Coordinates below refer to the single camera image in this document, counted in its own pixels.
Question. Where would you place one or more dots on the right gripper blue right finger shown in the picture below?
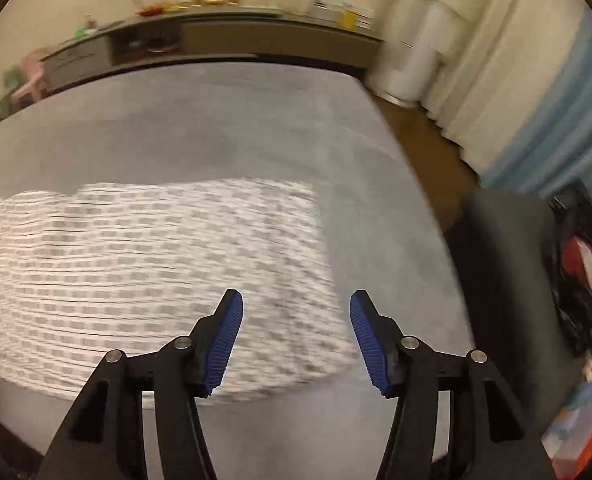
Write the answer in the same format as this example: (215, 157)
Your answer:
(378, 338)

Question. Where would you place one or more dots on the pink plastic chair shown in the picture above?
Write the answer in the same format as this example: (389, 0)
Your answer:
(31, 91)

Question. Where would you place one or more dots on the white cylindrical appliance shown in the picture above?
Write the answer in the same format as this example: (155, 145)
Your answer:
(418, 37)

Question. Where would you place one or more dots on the colourful box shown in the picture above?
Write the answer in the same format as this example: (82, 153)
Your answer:
(568, 440)

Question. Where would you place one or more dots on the white black patterned garment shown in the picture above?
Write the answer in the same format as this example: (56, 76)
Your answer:
(129, 267)

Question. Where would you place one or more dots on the green plastic chair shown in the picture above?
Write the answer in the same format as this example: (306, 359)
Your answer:
(13, 79)

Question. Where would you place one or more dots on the long dark tv cabinet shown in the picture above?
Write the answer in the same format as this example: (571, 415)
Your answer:
(207, 34)

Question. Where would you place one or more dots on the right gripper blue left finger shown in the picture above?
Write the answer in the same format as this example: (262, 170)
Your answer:
(213, 340)

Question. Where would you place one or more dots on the dark grey chair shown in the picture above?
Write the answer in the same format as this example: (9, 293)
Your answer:
(501, 247)

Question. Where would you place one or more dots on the white curtain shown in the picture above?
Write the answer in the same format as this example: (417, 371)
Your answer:
(483, 97)

